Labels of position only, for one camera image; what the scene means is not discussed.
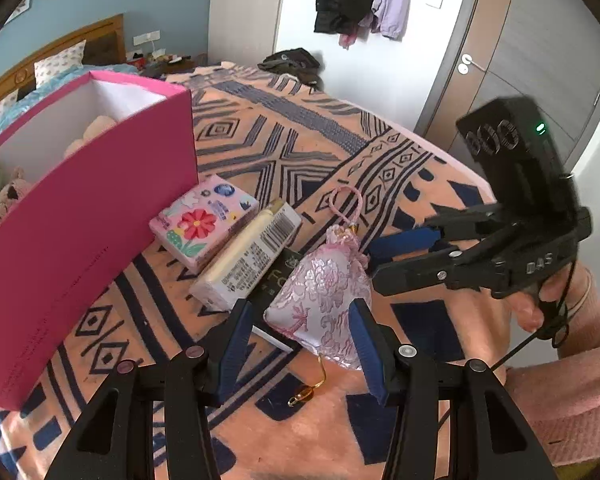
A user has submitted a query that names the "pink cardboard box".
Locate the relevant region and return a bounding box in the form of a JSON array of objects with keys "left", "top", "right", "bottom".
[{"left": 0, "top": 71, "right": 201, "bottom": 411}]

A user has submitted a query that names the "white flower framed picture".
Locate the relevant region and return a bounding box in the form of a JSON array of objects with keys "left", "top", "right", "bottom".
[{"left": 5, "top": 0, "right": 32, "bottom": 25}]

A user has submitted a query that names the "person's right forearm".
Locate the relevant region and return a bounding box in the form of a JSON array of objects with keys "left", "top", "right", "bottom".
[{"left": 502, "top": 267, "right": 600, "bottom": 468}]

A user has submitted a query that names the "dark bag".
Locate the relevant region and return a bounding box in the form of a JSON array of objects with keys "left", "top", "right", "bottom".
[{"left": 257, "top": 47, "right": 323, "bottom": 92}]

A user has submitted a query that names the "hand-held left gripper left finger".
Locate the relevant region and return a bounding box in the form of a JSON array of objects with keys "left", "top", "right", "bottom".
[{"left": 42, "top": 299, "right": 255, "bottom": 480}]

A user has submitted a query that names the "pink knit plush bear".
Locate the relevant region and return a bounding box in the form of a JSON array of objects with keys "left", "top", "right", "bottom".
[{"left": 0, "top": 167, "right": 31, "bottom": 246}]

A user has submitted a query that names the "blue duvet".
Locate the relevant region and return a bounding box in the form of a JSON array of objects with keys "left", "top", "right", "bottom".
[{"left": 0, "top": 62, "right": 141, "bottom": 153}]

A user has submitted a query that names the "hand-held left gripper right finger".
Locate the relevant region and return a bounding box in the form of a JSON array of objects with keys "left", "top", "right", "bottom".
[{"left": 349, "top": 298, "right": 556, "bottom": 480}]

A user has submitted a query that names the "peach patterned blanket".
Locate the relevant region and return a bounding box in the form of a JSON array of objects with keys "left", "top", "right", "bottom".
[{"left": 0, "top": 62, "right": 511, "bottom": 480}]

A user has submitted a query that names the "pink brocade pouch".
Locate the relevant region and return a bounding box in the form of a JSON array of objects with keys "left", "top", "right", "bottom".
[{"left": 262, "top": 185, "right": 372, "bottom": 406}]

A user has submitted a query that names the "person's right hand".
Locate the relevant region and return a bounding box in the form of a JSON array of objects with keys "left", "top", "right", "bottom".
[{"left": 506, "top": 269, "right": 587, "bottom": 333}]

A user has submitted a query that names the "silver door handle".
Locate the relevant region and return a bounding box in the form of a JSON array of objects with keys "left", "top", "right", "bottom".
[{"left": 457, "top": 55, "right": 486, "bottom": 76}]

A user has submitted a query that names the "floral tissue pack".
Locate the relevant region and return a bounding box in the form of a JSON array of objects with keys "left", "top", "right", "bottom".
[{"left": 148, "top": 174, "right": 260, "bottom": 275}]

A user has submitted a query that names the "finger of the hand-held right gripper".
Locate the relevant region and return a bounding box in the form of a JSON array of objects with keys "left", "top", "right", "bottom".
[
  {"left": 371, "top": 237, "right": 505, "bottom": 297},
  {"left": 367, "top": 202, "right": 503, "bottom": 263}
]

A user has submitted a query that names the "grey door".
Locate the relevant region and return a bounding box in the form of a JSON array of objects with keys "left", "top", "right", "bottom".
[{"left": 415, "top": 0, "right": 600, "bottom": 171}]

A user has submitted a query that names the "cream plush toy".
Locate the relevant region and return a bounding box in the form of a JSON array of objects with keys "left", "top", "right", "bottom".
[{"left": 62, "top": 115, "right": 118, "bottom": 158}]

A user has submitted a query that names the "black tissue pack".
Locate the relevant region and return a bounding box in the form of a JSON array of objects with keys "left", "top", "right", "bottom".
[{"left": 247, "top": 247, "right": 308, "bottom": 353}]

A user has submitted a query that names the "purple hanging hoodie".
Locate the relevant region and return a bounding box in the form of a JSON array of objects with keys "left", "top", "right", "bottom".
[{"left": 370, "top": 0, "right": 421, "bottom": 41}]

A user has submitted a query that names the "cream packet with barcode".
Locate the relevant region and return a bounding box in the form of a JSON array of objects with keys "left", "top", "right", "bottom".
[{"left": 189, "top": 199, "right": 303, "bottom": 311}]

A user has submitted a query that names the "wooden headboard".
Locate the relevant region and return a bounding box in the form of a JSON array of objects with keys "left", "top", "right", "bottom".
[{"left": 0, "top": 14, "right": 127, "bottom": 111}]

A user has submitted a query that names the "wooden nightstand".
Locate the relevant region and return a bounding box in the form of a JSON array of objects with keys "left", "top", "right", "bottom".
[{"left": 130, "top": 52, "right": 206, "bottom": 80}]

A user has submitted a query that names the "black cable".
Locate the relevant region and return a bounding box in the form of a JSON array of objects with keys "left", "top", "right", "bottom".
[{"left": 492, "top": 260, "right": 581, "bottom": 376}]

